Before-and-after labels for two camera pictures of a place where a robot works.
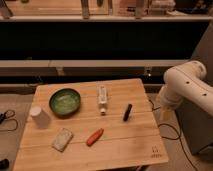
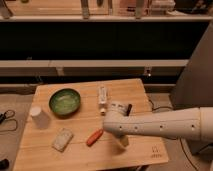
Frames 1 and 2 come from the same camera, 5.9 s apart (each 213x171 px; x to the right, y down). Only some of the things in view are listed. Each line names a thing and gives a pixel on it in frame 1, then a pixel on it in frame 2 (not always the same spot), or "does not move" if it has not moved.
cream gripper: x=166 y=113 to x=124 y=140
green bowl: x=65 y=102 does not move
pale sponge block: x=62 y=139 does not move
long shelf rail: x=93 y=62 does not move
